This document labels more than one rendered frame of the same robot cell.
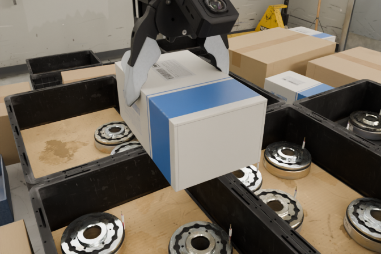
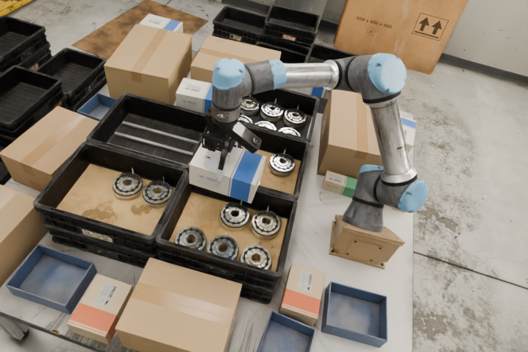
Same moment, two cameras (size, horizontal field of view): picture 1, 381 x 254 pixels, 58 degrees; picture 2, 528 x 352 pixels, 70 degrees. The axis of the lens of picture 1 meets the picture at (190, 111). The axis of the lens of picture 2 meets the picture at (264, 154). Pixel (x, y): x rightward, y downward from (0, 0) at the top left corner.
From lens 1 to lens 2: 0.87 m
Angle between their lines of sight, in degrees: 46
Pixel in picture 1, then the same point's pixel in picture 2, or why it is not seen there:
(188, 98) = (244, 170)
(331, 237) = (270, 179)
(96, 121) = (93, 181)
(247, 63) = (148, 78)
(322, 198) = not seen: hidden behind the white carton
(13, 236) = (156, 265)
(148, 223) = (200, 219)
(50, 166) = not seen: hidden behind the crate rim
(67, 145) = (100, 209)
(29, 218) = (104, 263)
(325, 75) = (206, 73)
